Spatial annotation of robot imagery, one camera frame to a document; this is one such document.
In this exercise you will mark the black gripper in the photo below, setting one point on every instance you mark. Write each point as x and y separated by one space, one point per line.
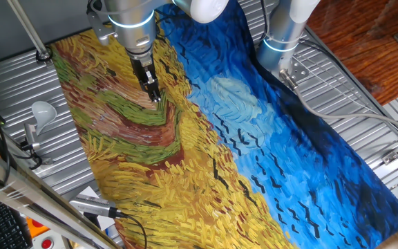
143 69

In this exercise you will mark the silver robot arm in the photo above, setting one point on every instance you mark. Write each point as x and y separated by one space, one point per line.
133 20

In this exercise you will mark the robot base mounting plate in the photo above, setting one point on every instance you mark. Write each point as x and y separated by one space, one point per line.
299 71

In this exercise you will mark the Van Gogh painting tablecloth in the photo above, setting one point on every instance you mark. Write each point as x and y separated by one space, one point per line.
199 155

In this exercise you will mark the grey plastic ladle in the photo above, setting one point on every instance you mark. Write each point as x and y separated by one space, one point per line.
43 112

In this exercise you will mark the thin metal pole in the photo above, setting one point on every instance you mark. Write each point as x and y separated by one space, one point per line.
29 29

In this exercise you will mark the orange box with red button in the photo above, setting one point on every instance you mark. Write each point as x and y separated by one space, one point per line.
36 224

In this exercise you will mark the grey box with red button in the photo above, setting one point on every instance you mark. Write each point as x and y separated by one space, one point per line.
48 242

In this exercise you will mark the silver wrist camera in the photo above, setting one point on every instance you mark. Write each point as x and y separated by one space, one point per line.
99 29

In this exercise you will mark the aluminium frame bar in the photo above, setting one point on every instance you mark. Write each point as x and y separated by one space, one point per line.
47 204

